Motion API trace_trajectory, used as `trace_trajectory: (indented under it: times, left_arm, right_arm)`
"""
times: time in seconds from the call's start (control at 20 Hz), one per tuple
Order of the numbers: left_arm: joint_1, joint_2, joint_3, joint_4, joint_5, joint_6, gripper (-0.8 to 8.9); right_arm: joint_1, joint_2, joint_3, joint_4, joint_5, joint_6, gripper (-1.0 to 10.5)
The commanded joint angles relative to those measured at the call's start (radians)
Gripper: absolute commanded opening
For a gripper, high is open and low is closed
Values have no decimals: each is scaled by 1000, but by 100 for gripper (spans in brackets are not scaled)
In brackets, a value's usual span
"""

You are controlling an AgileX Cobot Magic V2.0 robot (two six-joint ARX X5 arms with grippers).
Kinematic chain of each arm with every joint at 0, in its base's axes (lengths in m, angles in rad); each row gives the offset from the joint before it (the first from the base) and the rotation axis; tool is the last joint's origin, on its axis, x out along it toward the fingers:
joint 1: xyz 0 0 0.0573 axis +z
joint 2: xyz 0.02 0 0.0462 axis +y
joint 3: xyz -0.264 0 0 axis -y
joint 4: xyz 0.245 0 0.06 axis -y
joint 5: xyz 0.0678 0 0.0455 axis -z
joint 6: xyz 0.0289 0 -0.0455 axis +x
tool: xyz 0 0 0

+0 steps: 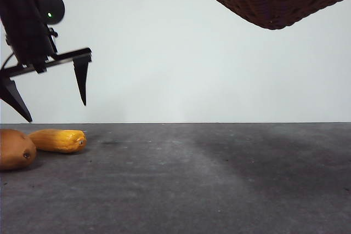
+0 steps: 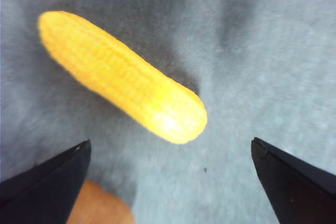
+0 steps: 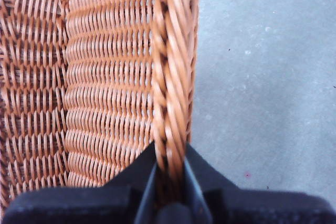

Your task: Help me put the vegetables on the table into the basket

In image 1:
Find brown potato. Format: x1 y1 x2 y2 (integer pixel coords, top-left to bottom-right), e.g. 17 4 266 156
0 129 37 171

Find yellow corn cob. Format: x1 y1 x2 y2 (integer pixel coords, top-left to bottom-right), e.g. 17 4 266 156
28 129 87 154

